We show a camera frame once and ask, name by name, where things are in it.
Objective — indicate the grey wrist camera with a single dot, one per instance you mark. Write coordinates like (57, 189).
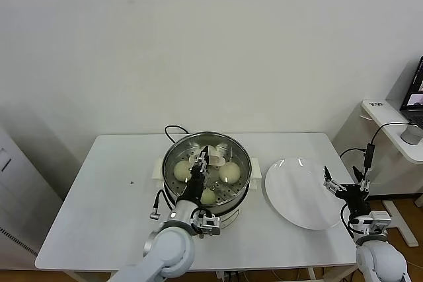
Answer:
(208, 224)
(376, 221)

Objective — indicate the open black laptop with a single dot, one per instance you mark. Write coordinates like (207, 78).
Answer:
(414, 103)

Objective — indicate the perforated steel steamer basket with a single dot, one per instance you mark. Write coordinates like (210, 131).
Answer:
(256, 168)

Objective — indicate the cream electric cooker base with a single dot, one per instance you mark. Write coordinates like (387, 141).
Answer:
(231, 219)

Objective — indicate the white table leg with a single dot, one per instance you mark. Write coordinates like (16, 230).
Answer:
(311, 275)

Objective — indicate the white floor cabinet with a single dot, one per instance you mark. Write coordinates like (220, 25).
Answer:
(20, 196)

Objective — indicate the white side desk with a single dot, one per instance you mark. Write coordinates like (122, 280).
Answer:
(390, 120)

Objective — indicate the large white plate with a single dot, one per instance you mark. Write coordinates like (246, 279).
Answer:
(297, 196)

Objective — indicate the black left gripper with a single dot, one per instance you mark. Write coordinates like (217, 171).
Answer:
(195, 184)

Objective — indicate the small desk label sticker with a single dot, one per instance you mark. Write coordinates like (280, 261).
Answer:
(376, 104)

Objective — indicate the grey round desk object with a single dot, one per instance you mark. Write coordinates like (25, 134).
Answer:
(411, 135)

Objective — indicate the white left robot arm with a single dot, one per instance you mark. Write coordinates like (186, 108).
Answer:
(168, 249)

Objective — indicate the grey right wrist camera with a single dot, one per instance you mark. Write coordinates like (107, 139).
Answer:
(376, 221)

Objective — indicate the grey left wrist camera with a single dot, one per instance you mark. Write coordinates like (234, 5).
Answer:
(208, 224)

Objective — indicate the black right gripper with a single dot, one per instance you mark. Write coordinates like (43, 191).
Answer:
(355, 197)

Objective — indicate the round glass pot lid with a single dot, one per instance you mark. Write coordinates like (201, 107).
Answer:
(218, 160)

